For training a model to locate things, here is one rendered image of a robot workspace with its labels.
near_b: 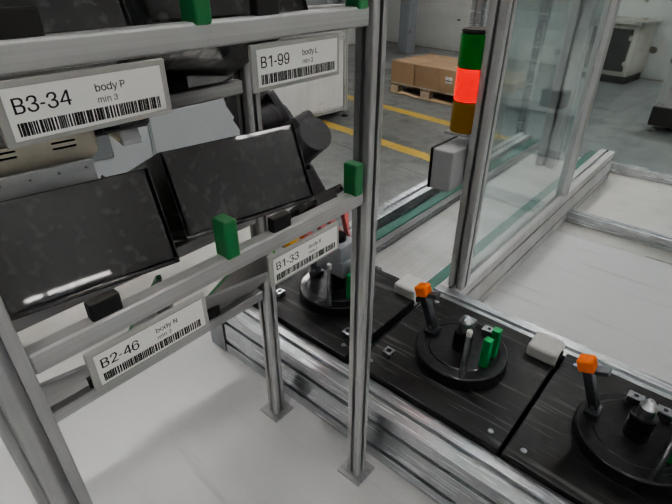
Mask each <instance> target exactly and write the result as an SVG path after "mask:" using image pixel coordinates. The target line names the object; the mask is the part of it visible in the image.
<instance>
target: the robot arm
mask: <svg viewBox="0 0 672 504"><path fill-rule="evenodd" d="M223 99H224V101H225V104H226V107H227V108H228V109H229V111H230V112H231V114H232V115H233V117H234V119H233V121H234V122H235V124H236V125H237V126H238V128H239V129H240V127H239V117H238V108H237V98H236V95H235V96H231V97H226V98H223ZM260 102H261V115H262V127H263V130H265V129H270V128H274V127H279V126H283V125H288V124H292V123H293V125H294V128H295V132H296V135H297V139H298V142H299V146H300V149H301V153H302V156H303V160H304V164H305V167H306V171H307V174H308V178H309V181H310V185H311V188H312V192H313V195H314V196H313V197H314V199H313V200H311V201H308V202H305V203H302V204H299V205H296V206H295V207H293V208H292V209H291V210H289V212H290V215H291V219H292V218H293V217H295V216H298V215H300V214H302V213H304V212H306V211H309V210H311V209H313V208H315V207H317V206H319V205H321V204H323V203H325V202H327V201H329V200H331V199H333V198H336V197H338V196H337V194H338V193H340V192H342V191H343V190H344V188H343V186H342V184H341V183H340V184H338V185H335V186H333V187H331V188H329V189H327V190H326V189H325V187H324V185H323V183H322V182H321V180H320V178H319V176H318V174H317V173H316V171H315V169H314V167H313V166H312V164H310V163H311V161H312V160H313V159H315V158H316V157H317V156H318V155H319V154H320V153H321V152H323V151H324V150H325V149H326V148H327V147H328V146H329V145H330V143H331V132H330V129H329V128H328V126H327V125H326V124H325V123H324V122H323V121H322V120H321V119H319V118H316V117H315V116H314V115H313V113H312V112H311V111H310V110H306V111H303V112H302V113H301V114H299V115H297V116H295V117H293V115H292V114H291V112H290V111H289V109H288V108H287V107H286V106H285V105H284V104H283V103H282V102H281V100H280V99H279V97H278V96H277V94H276V93H275V91H274V90H272V91H269V90H268V91H263V92H260ZM149 121H150V120H149V118H146V119H142V120H138V121H133V122H129V123H125V124H120V125H116V126H111V127H109V130H103V134H105V133H106V134H107V133H113V132H118V131H123V130H128V129H133V128H138V127H143V126H147V125H148V123H149ZM341 220H342V224H343V229H344V232H345V233H346V235H347V236H349V237H351V235H350V228H349V212H347V213H345V214H343V215H341Z"/></svg>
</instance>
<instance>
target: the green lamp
mask: <svg viewBox="0 0 672 504"><path fill-rule="evenodd" d="M485 38H486V36H485V35H476V34H466V33H463V32H462V33H461V40H460V48H459V56H458V64H457V66H458V67H459V68H462V69H468V70H480V69H481V65H482V58H483V51H484V45H485Z"/></svg>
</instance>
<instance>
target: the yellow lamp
mask: <svg viewBox="0 0 672 504"><path fill-rule="evenodd" d="M474 112H475V103H463V102H458V101H455V100H454V99H453V105H452V113H451V121H450V130H451V131H452V132H455V133H459V134H471V132H472V126H473V119H474Z"/></svg>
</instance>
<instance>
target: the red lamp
mask: <svg viewBox="0 0 672 504"><path fill-rule="evenodd" d="M480 72H481V71H479V70H468V69H462V68H459V67H457V72H456V81H455V89H454V97H453V99H454V100H455V101H458V102H463V103H476V99H477V92H478V85H479V78H480Z"/></svg>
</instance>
